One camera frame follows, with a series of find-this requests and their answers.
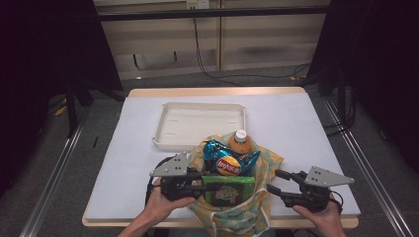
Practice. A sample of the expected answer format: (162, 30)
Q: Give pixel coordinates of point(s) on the metal floor rail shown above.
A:
(52, 184)
(369, 171)

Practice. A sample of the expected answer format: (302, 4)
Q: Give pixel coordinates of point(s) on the black metal stand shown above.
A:
(70, 108)

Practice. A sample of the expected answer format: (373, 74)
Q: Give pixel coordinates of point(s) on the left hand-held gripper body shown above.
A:
(174, 184)

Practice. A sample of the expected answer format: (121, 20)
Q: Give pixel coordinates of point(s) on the white plastic tray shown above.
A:
(197, 121)

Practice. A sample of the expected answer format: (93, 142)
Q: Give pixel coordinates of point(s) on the orange juice bottle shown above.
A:
(240, 143)

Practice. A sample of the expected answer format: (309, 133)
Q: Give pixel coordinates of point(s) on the black curtain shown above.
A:
(378, 65)
(39, 65)

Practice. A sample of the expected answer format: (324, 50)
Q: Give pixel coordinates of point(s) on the orange-slice print fabric bag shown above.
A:
(263, 168)

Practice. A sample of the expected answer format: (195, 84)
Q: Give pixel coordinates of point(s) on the person's right hand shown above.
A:
(321, 220)

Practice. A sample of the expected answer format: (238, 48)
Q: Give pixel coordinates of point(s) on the small black floor object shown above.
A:
(95, 141)

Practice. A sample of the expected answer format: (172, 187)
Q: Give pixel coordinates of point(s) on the person's left hand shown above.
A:
(164, 207)

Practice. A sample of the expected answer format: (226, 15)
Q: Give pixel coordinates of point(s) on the blue potato chip bag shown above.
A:
(227, 164)

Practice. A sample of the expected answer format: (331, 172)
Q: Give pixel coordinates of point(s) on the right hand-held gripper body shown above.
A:
(316, 191)

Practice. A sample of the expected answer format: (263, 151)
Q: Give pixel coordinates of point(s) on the white wall socket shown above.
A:
(197, 4)

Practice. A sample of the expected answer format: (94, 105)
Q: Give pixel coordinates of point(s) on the wooden table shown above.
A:
(214, 91)

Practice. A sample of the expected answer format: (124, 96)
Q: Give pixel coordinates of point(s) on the white table cover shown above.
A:
(131, 138)

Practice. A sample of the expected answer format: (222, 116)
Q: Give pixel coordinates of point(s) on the green snack packet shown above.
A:
(227, 194)

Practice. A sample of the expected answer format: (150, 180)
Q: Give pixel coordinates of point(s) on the black horizontal bar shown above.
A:
(214, 13)

